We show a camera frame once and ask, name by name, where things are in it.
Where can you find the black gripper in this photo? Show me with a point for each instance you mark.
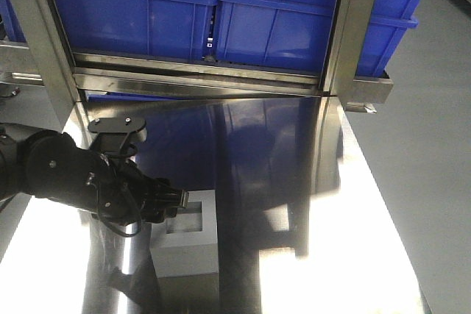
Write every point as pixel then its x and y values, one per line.
pixel 125 196

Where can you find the gray hollow cube base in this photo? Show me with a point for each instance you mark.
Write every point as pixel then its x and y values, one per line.
pixel 187 244

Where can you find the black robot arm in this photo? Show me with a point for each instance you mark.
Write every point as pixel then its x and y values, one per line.
pixel 49 165

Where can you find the blue bin with red items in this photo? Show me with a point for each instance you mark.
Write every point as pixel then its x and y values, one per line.
pixel 159 28

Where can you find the blue bin upper middle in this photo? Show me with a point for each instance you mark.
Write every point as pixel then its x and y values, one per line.
pixel 293 34

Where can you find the blue bin far left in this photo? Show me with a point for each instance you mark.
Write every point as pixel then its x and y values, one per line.
pixel 11 24

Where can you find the black oval camera mount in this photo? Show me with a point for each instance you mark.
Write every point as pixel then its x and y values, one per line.
pixel 135 127

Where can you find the stainless steel shelf frame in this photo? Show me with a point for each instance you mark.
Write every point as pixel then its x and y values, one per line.
pixel 47 58

